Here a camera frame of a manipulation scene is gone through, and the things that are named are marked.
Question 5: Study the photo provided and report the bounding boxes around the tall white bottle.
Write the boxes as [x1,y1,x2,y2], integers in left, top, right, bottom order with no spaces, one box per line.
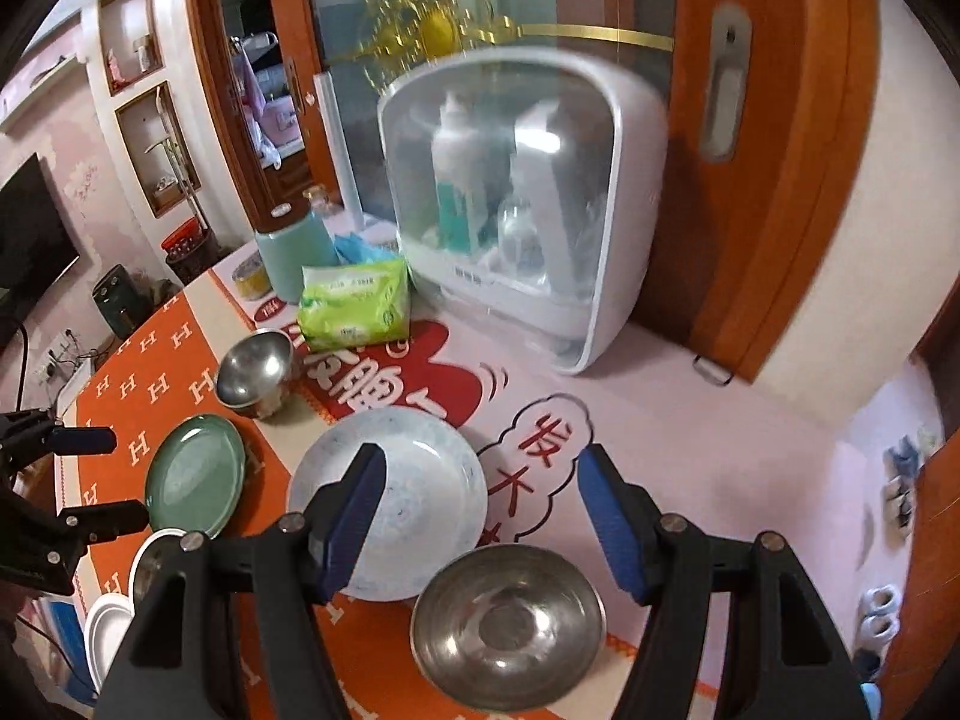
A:
[510,103,582,286]

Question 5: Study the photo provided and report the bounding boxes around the white slippers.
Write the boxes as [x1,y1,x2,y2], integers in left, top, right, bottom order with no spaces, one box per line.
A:
[855,585,901,642]

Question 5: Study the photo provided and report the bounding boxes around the green tissue packet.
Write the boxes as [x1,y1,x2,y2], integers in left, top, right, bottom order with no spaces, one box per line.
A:
[298,256,412,352]

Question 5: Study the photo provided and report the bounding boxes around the red basket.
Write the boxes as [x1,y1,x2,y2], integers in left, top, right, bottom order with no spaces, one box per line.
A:
[161,217,218,282]

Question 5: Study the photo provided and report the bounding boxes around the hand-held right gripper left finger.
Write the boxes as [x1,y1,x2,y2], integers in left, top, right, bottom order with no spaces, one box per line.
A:
[94,442,387,720]

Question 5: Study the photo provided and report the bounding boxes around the wooden sliding door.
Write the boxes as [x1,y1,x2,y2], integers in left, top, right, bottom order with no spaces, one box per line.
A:
[660,0,882,383]

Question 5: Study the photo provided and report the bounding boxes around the black television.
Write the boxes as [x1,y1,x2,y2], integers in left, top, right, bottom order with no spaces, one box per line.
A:
[0,152,80,301]

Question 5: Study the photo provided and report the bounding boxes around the branch with yellow fruits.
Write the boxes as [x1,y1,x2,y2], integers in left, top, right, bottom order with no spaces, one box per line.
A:
[360,0,511,83]

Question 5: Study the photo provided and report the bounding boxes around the dark green air fryer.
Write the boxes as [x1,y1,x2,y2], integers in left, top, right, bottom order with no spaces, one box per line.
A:
[91,264,140,338]

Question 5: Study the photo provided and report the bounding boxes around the large wall niche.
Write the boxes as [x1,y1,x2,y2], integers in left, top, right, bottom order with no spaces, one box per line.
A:
[115,81,202,218]

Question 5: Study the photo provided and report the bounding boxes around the orange patterned table cloth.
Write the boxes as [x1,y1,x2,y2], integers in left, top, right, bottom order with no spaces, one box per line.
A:
[56,289,721,720]

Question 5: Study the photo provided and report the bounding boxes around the yellow tin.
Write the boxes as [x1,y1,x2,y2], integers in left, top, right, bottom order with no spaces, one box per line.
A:
[232,255,271,301]

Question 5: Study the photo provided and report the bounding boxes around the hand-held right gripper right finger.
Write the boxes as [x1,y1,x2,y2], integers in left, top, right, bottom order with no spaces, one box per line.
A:
[576,442,875,720]

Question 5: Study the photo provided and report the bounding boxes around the black cable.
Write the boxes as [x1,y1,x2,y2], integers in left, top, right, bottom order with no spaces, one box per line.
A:
[0,315,35,410]

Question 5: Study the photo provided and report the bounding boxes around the white dish cabinet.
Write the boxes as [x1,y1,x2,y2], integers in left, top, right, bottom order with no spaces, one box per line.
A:
[377,47,670,376]

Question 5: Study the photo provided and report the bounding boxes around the white tube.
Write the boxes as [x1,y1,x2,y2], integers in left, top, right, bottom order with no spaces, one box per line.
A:
[313,71,365,215]

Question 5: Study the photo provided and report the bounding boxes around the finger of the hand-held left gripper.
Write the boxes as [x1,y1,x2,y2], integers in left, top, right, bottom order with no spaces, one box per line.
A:
[0,411,118,460]
[46,499,151,545]

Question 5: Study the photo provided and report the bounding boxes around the mint green canister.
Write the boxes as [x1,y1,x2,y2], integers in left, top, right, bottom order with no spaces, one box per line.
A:
[253,208,338,302]

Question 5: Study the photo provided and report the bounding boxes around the metal door handle plate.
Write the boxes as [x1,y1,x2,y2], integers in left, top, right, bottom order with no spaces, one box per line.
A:
[701,4,752,162]

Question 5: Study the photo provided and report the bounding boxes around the white and teal bottle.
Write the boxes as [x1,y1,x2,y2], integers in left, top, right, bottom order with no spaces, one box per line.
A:
[431,90,500,252]

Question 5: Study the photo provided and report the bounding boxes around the white marbled plate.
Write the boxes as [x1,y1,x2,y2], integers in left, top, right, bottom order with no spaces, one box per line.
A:
[287,409,490,602]

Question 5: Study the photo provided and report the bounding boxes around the pink-sided steel bowl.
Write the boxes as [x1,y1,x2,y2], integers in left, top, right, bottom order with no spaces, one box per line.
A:
[410,544,605,712]

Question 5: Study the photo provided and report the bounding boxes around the pink printed table mat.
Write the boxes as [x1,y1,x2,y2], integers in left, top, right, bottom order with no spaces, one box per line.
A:
[210,206,923,691]

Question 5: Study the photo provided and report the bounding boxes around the clear glass bottle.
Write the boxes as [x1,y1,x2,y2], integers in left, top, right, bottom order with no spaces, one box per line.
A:
[497,195,545,271]

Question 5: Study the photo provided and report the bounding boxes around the blue plastic bag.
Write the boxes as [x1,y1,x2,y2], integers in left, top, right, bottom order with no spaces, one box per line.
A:
[334,231,398,267]

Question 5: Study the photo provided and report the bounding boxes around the grey shoes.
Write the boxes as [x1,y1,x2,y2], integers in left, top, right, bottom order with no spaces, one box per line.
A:
[881,431,938,533]

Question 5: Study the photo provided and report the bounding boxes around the green plate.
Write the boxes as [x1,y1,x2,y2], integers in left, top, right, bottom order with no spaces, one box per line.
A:
[144,415,248,539]

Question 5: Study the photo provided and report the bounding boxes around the small wall niche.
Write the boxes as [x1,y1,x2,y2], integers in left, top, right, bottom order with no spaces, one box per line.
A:
[97,0,164,97]

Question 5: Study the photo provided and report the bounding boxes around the white power strip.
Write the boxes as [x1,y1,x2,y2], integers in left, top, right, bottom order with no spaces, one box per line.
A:
[34,356,91,387]

